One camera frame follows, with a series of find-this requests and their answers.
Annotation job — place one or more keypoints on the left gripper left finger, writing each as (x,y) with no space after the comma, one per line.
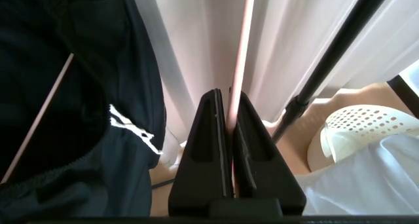
(203,171)

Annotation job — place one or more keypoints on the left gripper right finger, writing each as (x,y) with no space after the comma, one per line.
(265,175)

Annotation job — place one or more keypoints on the white printed t-shirt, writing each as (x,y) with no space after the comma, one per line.
(366,184)

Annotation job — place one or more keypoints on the black shorts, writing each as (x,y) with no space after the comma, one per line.
(124,70)

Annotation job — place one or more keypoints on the white laundry basket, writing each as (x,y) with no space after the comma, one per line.
(316,152)

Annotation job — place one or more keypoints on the black clothes rack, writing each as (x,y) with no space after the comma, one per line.
(344,37)

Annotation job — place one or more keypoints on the white curtain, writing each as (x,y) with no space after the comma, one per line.
(196,37)

